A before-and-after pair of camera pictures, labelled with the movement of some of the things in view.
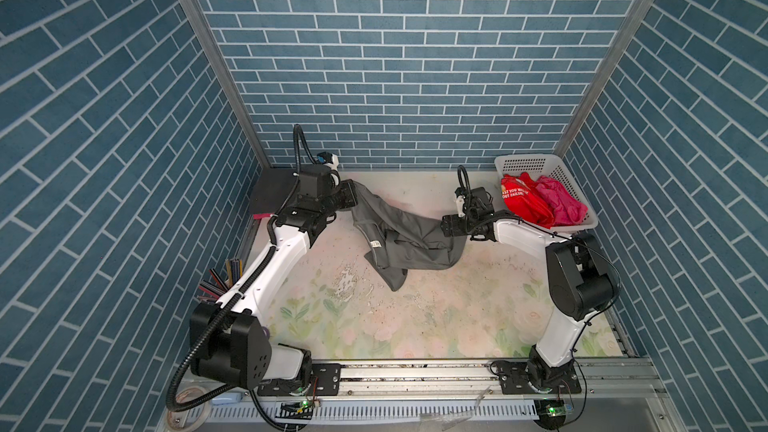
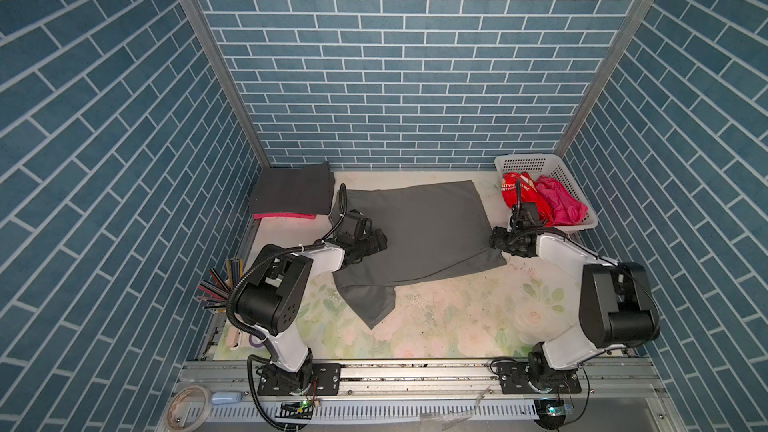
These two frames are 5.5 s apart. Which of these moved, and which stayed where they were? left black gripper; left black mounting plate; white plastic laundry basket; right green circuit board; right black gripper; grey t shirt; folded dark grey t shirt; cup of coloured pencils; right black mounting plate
Moved: left black gripper; grey t shirt; right black gripper
Stayed: cup of coloured pencils; right black mounting plate; folded dark grey t shirt; white plastic laundry basket; right green circuit board; left black mounting plate
